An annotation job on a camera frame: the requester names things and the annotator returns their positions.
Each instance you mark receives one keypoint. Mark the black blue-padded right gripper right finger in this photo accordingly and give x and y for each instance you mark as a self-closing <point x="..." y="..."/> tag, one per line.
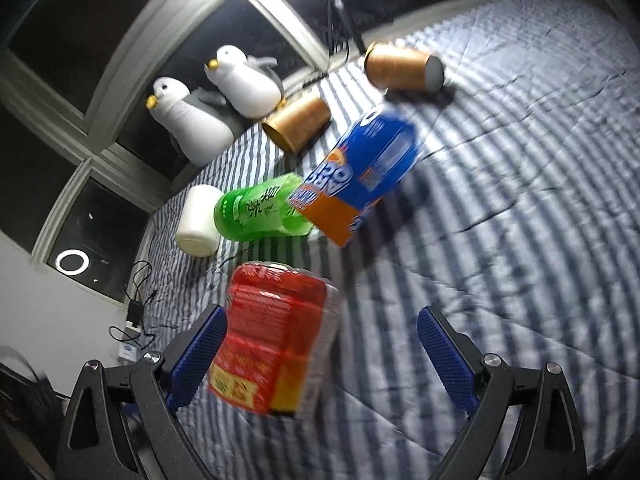
<point x="547" y="441"/>

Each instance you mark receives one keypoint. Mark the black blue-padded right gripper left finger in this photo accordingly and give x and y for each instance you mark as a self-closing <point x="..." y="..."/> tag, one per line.
<point x="95" y="439"/>

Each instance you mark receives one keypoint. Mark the red snack cup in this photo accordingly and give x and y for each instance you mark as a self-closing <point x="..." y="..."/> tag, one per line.
<point x="282" y="324"/>

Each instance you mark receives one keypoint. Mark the white plastic cup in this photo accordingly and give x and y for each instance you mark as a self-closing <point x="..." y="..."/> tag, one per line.
<point x="197" y="235"/>

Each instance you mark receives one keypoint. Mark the green tea cup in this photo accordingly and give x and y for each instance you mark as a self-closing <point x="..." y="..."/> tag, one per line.
<point x="261" y="211"/>

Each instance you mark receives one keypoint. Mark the blue orange Oreo cup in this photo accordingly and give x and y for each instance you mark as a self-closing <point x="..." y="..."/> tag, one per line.
<point x="369" y="160"/>

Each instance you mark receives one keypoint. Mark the brown paper cup near penguins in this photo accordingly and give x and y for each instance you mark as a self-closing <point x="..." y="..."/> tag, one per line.
<point x="292" y="126"/>

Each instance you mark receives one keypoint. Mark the brown paper cup far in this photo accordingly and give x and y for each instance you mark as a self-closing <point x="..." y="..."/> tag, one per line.
<point x="399" y="68"/>

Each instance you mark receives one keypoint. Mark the striped blue white bedspread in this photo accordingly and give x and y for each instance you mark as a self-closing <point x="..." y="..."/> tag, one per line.
<point x="520" y="223"/>

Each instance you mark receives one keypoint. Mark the left penguin plush toy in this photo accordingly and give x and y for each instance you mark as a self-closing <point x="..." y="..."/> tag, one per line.
<point x="202" y="122"/>

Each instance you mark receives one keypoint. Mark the penguin plush toy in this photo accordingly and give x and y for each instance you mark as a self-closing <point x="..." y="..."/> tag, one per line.
<point x="251" y="85"/>
<point x="202" y="122"/>

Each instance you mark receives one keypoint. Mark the right penguin plush toy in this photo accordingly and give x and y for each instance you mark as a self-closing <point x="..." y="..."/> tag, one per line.
<point x="251" y="85"/>

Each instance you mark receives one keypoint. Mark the black light tripod stand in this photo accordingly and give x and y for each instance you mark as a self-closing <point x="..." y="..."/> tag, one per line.
<point x="342" y="30"/>

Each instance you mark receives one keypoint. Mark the white wall socket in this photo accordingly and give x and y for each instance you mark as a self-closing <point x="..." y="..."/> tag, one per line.
<point x="128" y="353"/>

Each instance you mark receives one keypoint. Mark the black power adapter with cable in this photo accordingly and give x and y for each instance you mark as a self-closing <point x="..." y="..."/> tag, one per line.
<point x="134" y="331"/>

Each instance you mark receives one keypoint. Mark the white window frame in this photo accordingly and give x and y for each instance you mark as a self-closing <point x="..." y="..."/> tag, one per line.
<point x="83" y="164"/>

